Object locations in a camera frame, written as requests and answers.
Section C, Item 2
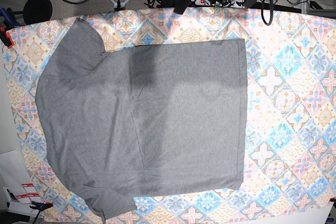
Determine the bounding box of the grey T-shirt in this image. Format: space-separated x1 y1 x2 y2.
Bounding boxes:
35 19 248 221

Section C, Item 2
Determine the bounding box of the white power strip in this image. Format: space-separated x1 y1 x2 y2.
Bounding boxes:
194 0 243 8

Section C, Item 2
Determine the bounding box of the patterned tablecloth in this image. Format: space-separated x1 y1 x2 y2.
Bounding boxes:
1 7 335 223

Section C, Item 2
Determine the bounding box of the black round stool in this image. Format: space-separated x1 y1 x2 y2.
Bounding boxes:
13 0 53 25

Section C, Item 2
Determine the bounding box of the red table clamp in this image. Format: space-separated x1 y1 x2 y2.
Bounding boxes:
0 26 14 49

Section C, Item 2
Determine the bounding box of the white box with labels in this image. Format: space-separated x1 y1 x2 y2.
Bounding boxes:
1 150 44 218

